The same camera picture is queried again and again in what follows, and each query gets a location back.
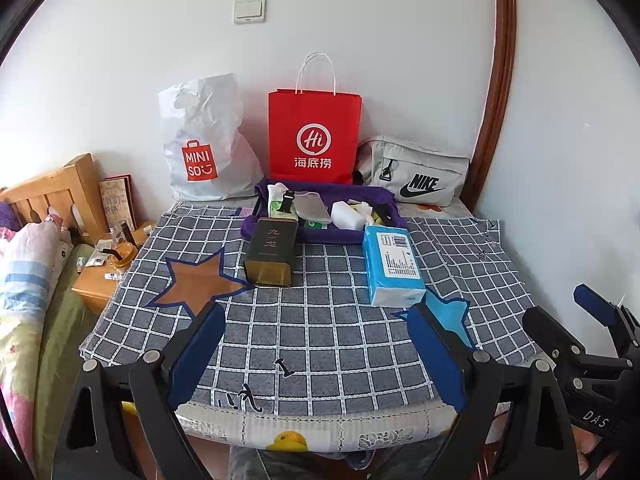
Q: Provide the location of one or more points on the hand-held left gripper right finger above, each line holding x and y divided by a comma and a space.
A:
440, 360

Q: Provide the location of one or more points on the brown wooden door frame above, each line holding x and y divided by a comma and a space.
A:
500, 60

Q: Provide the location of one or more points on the wooden bed headboard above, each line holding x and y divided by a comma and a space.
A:
55, 190

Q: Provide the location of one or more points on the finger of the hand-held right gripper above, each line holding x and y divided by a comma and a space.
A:
595, 305
550, 327

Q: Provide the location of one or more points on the person's right hand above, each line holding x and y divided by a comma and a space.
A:
592, 452

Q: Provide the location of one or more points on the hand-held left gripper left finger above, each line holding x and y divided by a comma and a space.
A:
195, 355

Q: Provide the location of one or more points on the grey waist bag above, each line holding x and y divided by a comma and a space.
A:
425, 170

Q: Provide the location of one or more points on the dark metal tin box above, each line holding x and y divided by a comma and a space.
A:
270, 247

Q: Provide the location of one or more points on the red paper gift bag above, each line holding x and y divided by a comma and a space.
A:
315, 115

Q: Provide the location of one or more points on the wooden nightstand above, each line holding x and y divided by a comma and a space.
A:
92, 285

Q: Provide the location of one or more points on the blue tissue pack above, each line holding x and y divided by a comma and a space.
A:
395, 260

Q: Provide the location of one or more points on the purple fabric storage bin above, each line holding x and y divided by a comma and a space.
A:
330, 236

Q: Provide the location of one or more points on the small green wipes packet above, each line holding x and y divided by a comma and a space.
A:
275, 208

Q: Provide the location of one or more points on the floral white bedding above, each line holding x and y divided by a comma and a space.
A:
30, 270

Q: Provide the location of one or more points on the grey checked star mat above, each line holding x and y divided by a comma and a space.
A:
310, 320

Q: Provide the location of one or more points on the green bed sheet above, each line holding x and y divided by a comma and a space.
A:
65, 340

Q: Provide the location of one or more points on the white plastic shopping bag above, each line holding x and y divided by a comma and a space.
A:
210, 120

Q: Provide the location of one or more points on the white wall light switch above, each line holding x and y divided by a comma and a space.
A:
250, 9

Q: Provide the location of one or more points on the person's grey shorts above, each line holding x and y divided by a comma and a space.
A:
300, 465

